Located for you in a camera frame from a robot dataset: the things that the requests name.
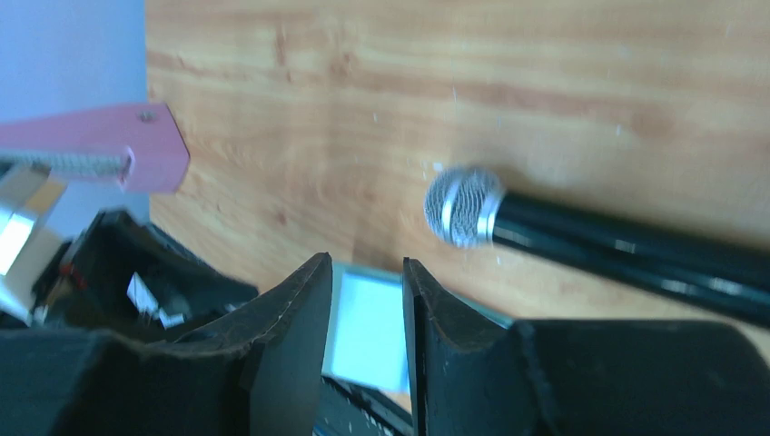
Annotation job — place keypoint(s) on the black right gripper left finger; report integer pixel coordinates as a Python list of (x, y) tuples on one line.
[(254, 371)]

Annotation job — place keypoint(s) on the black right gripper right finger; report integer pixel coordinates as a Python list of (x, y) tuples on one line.
[(471, 376)]

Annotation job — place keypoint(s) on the teal card holder wallet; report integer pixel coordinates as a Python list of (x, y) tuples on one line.
[(366, 339)]

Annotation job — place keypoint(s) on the black handheld microphone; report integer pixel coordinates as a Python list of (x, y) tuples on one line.
[(469, 206)]

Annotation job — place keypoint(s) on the pink metronome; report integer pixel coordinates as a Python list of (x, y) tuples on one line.
[(137, 147)]

